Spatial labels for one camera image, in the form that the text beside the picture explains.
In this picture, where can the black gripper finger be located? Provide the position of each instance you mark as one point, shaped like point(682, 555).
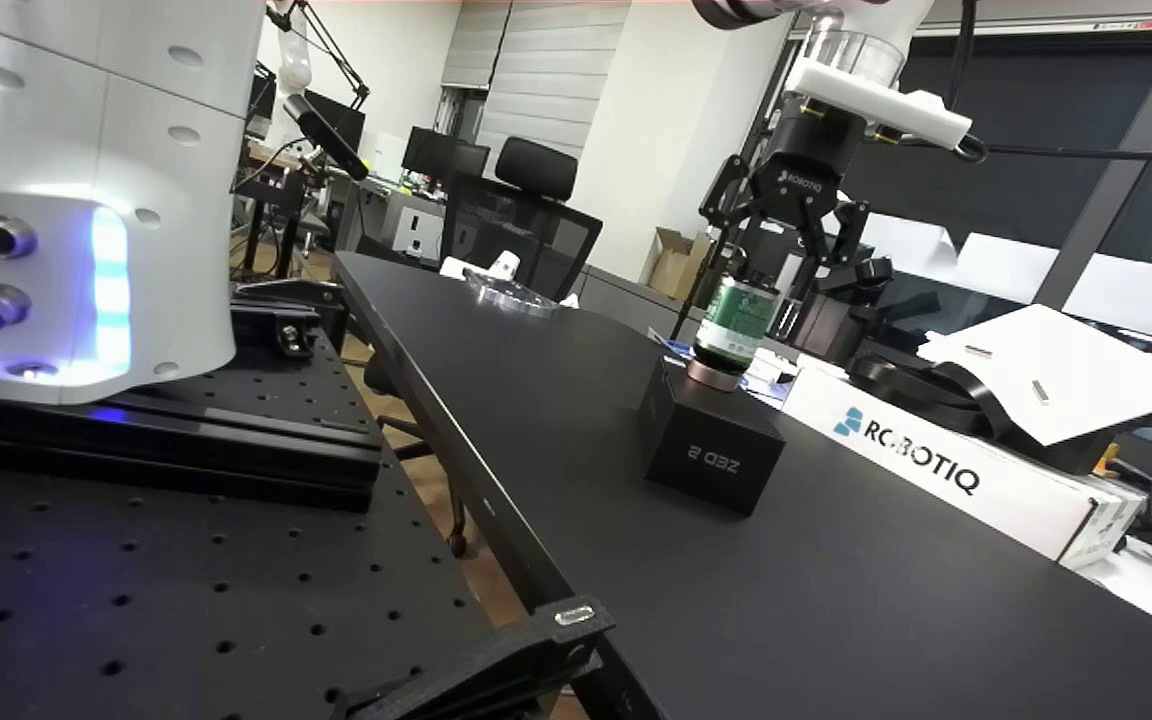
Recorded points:
point(733, 212)
point(837, 275)

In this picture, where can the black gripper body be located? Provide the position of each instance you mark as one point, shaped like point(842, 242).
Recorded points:
point(810, 167)

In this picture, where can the green label dark bottle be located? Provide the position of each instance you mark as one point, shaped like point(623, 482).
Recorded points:
point(733, 327)

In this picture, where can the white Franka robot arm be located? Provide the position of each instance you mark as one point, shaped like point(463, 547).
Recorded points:
point(96, 133)

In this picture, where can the brown cardboard box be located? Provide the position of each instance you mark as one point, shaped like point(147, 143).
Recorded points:
point(672, 262)

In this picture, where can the black rectangular box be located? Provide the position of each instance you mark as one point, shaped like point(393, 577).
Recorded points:
point(716, 445)

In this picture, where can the white Robotiq cardboard box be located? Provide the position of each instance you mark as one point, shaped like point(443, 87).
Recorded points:
point(948, 463)

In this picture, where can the black office chair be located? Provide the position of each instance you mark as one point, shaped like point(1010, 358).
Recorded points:
point(528, 221)

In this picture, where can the clear plastic packaging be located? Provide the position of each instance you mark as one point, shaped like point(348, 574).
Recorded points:
point(515, 284)

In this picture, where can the dark computer monitor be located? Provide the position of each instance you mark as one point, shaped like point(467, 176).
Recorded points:
point(443, 157)

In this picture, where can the black optical breadboard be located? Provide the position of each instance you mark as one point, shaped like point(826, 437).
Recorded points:
point(137, 603)

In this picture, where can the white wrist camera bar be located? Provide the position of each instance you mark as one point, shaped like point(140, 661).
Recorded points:
point(877, 107)

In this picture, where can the black diagonal frame beam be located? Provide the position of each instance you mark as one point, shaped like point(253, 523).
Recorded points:
point(1116, 172)

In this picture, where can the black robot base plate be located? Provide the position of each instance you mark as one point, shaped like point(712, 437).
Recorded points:
point(203, 445)

